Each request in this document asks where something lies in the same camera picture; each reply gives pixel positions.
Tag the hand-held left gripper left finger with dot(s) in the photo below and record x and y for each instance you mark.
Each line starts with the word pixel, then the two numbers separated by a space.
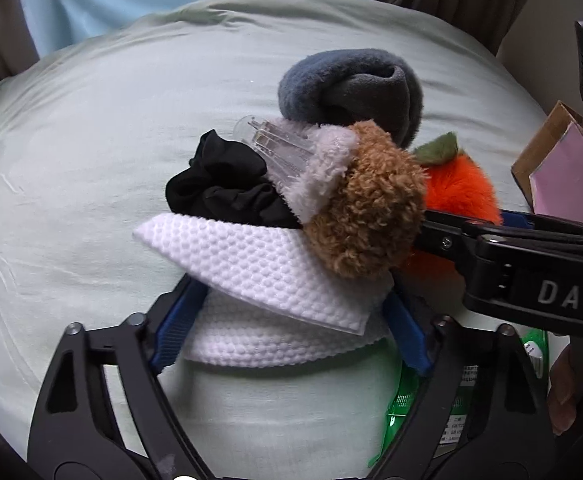
pixel 175 321

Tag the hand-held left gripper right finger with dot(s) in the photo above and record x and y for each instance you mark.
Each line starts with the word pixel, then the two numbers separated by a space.
pixel 412 336

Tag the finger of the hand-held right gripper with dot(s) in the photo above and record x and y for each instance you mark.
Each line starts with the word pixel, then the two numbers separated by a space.
pixel 444 239
pixel 516 220

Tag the brown curly plush toy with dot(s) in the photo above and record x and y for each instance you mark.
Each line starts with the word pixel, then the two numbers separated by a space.
pixel 366 210

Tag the white mesh cloth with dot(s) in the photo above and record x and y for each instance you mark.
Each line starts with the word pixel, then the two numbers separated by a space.
pixel 271 270

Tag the person's right hand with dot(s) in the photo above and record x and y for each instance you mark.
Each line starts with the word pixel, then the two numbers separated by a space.
pixel 566 385

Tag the orange plush fruit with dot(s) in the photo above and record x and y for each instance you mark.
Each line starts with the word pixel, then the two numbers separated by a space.
pixel 464 187

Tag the pink paper sheet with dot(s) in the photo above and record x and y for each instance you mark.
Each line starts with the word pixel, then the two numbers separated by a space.
pixel 566 180

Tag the green plastic packet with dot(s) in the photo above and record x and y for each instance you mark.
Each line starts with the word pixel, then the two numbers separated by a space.
pixel 404 402

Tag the cardboard box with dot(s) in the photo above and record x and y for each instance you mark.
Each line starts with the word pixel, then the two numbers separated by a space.
pixel 534 155

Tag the black fabric scrunchie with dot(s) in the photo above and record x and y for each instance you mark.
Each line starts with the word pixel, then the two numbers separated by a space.
pixel 221 185

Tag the blue-grey fluffy sock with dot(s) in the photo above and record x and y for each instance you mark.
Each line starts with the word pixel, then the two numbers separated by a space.
pixel 331 85

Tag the clear plastic hair claw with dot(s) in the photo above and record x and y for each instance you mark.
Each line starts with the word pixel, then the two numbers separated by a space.
pixel 276 147

